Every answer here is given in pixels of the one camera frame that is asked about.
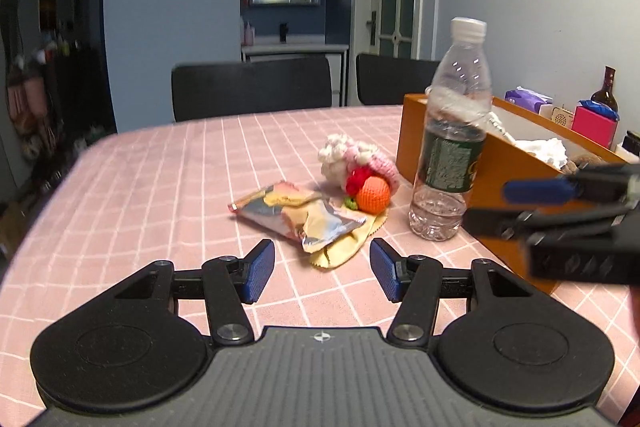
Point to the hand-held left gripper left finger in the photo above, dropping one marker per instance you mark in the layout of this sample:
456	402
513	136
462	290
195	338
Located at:
260	272

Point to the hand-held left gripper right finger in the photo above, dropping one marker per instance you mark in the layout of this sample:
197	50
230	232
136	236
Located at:
384	272

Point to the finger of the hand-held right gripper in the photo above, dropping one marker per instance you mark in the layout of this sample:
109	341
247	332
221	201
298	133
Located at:
500	219
540	190

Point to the orange wooden box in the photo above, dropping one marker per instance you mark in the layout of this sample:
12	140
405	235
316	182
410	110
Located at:
500	187

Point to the brown plush toy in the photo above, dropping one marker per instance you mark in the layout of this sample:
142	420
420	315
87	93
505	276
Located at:
582	163

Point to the yellow cloth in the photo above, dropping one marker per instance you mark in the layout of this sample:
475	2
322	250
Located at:
345	247

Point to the silver snack packet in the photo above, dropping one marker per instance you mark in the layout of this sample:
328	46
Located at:
295	214

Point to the small white speaker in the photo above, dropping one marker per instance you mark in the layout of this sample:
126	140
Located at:
562	117

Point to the orange crochet ball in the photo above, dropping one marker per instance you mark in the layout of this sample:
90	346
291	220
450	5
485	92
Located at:
375	194

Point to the red box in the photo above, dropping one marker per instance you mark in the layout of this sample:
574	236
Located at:
595	132

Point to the purple tissue pack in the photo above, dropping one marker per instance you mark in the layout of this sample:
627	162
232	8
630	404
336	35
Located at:
525	99

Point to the red crochet flower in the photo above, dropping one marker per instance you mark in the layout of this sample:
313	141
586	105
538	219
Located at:
357	181

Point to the clear plastic water bottle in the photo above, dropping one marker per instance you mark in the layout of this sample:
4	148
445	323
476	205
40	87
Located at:
452	132

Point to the blue packet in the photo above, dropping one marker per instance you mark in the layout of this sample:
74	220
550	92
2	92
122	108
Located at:
597	108

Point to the pink checked tablecloth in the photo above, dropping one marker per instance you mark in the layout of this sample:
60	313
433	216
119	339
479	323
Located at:
175	207

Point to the dark wine bottle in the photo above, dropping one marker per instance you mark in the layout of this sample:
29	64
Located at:
606	94

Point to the pink white crochet flower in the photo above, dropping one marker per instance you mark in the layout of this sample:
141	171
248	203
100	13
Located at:
350	154

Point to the black chair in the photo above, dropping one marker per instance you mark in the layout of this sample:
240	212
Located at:
250	89
395	79

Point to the white vanity cabinet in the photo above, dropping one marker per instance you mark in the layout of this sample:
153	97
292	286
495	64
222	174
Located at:
295	57

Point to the pink hanging bags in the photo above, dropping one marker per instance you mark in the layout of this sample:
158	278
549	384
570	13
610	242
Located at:
27	107

